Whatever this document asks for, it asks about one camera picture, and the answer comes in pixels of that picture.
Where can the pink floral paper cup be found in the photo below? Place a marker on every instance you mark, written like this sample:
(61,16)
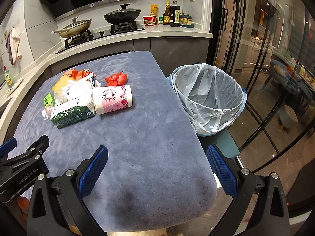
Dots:
(112,98)

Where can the green dish soap bottle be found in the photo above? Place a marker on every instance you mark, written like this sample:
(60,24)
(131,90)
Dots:
(8,78)

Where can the green wasabi box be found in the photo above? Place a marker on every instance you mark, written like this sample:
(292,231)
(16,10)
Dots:
(48,100)

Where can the white plate on counter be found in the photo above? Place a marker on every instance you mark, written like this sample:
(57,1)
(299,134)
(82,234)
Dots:
(15,86)

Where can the teal condiment jar rack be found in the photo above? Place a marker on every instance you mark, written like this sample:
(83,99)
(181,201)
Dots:
(186,21)

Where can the teal stool under bin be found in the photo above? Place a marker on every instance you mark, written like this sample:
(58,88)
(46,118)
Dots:
(223,140)

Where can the red instant noodle cup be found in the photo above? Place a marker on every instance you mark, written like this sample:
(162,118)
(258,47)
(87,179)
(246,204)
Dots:
(150,20)

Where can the small green spice jar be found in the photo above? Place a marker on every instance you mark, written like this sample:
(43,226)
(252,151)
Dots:
(160,20)

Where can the yellow sponge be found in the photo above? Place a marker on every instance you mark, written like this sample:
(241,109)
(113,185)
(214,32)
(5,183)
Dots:
(62,82)

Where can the red plastic bag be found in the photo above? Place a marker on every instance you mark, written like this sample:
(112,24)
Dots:
(117,79)

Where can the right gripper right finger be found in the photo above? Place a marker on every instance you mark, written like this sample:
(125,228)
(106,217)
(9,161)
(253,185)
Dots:
(270,214)

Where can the trash bin with plastic liner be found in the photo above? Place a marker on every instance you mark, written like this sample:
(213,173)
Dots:
(211,98)

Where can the yellow seasoning packet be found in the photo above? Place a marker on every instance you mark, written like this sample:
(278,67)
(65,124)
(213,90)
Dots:
(154,10)

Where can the brown sauce bottle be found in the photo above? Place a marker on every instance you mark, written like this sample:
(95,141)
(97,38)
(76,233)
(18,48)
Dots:
(166,15)

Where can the orange wrapper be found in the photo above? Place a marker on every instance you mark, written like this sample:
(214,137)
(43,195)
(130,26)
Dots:
(77,75)

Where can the white paper package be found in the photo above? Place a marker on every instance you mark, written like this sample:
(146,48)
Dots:
(83,87)

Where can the black gas stove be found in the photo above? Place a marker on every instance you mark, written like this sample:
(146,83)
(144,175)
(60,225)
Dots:
(120,28)

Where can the black wok with lid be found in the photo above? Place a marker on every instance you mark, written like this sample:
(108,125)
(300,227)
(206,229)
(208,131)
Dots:
(123,15)

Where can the dark soy sauce bottle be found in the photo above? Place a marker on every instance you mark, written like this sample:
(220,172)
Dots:
(175,14)

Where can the beige wok with lid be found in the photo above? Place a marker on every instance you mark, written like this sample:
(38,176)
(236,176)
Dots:
(75,28)

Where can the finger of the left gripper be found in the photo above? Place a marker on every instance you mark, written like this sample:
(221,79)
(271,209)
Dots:
(7,147)
(37,149)

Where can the glass sliding door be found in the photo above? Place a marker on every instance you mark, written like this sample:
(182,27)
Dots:
(267,46)

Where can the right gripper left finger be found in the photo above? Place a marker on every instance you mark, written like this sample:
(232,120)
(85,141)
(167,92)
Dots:
(57,207)

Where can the hanging pink dish towel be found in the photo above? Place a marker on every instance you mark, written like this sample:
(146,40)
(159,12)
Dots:
(12,43)

